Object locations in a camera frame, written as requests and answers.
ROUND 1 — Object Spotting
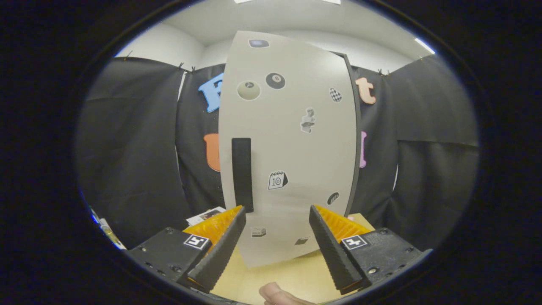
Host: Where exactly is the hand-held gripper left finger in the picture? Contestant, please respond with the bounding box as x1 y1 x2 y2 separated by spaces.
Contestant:
127 205 247 294

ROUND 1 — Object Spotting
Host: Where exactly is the grey shoe cabinet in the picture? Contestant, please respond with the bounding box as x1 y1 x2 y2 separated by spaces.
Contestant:
332 51 363 217

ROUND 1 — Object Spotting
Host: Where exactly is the small ceiling light panel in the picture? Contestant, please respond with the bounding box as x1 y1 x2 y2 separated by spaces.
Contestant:
415 37 436 55

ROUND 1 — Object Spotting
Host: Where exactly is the light grey shoe cabinet door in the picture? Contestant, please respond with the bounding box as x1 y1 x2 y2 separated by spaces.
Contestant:
218 30 357 268

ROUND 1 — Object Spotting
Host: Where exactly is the white book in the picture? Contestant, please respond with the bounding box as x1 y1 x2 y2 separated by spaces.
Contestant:
186 206 227 226

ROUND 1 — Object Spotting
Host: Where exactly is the white yellow printed packet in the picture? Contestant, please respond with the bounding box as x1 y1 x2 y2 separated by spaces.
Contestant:
99 218 127 250

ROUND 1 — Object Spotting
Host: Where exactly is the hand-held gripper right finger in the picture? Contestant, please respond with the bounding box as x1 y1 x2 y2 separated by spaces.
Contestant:
308 205 432 296

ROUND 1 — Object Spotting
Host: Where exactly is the long ceiling light panel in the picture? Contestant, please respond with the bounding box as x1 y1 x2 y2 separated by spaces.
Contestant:
234 0 342 5

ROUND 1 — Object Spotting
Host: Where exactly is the black backdrop cloth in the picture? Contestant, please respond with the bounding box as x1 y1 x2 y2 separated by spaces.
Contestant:
76 54 481 250

